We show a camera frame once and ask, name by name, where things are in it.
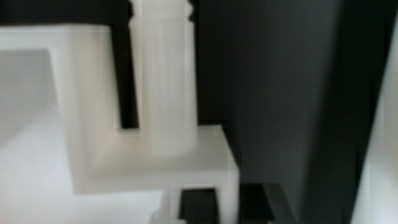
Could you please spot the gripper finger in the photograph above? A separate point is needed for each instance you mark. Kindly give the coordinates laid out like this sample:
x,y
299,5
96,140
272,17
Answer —
x,y
199,206

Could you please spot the white chair seat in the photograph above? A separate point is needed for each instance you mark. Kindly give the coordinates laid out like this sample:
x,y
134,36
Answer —
x,y
171,156

